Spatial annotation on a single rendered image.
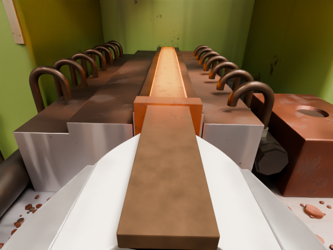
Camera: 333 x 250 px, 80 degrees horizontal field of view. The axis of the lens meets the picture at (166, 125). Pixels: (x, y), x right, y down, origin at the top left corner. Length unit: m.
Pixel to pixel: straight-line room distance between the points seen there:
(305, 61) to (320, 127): 0.20
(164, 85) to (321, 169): 0.16
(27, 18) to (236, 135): 0.30
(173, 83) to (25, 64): 0.22
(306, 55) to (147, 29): 0.40
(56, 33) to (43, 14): 0.04
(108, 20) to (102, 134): 0.50
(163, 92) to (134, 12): 0.47
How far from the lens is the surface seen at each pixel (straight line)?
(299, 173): 0.22
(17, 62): 0.35
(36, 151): 0.20
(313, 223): 0.22
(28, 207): 0.22
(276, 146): 0.20
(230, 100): 0.18
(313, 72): 0.39
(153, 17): 0.62
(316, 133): 0.21
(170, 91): 0.18
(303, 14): 0.45
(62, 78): 0.23
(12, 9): 0.33
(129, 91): 0.23
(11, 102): 0.38
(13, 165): 0.22
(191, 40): 0.62
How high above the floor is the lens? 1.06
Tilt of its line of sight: 28 degrees down
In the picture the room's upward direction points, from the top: 2 degrees clockwise
